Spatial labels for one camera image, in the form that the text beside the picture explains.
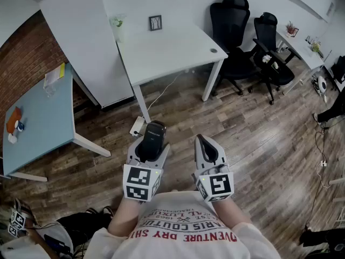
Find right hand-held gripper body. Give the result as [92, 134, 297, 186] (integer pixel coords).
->
[191, 163, 234, 203]

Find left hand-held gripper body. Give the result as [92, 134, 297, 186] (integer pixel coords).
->
[123, 156, 164, 202]

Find black handheld device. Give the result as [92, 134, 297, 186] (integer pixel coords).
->
[139, 120, 167, 163]

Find person's right forearm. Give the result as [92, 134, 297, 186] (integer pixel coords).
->
[211, 197, 252, 231]

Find person's left forearm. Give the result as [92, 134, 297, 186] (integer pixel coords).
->
[107, 195, 144, 240]

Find low black office chair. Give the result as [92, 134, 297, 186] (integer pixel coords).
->
[247, 12, 302, 105]

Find tall black office chair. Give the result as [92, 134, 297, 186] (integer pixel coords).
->
[209, 0, 260, 97]

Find long white side desk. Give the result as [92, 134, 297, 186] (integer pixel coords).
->
[274, 27, 325, 97]

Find white power strip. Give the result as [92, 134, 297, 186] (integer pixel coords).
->
[129, 115, 147, 137]

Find person's white printed shirt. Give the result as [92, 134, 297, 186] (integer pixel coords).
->
[87, 190, 282, 259]

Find black backpack on floor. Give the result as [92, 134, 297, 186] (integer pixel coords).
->
[55, 206, 114, 255]

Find light blue table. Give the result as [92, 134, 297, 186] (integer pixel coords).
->
[2, 62, 112, 183]

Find white flowers on chair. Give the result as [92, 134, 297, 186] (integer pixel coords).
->
[262, 54, 280, 70]

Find yellow and white booklet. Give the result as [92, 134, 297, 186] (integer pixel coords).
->
[43, 63, 66, 88]

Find black bag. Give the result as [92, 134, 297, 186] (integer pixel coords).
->
[298, 224, 345, 256]

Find orange box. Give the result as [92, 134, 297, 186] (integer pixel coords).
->
[6, 106, 23, 134]

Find white round appliance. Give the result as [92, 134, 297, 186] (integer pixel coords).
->
[314, 76, 328, 94]

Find spare hand-held gripper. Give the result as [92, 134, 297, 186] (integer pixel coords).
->
[7, 197, 37, 238]

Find yellow flower pot plant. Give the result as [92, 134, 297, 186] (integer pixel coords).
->
[309, 38, 323, 56]

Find white power cable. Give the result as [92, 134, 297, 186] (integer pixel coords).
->
[147, 72, 184, 113]

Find thin floor cable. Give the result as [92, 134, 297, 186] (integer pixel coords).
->
[306, 125, 333, 226]

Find black picture frame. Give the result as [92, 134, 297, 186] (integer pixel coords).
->
[149, 15, 163, 32]

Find red plant in frame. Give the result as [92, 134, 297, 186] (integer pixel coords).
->
[285, 21, 300, 38]

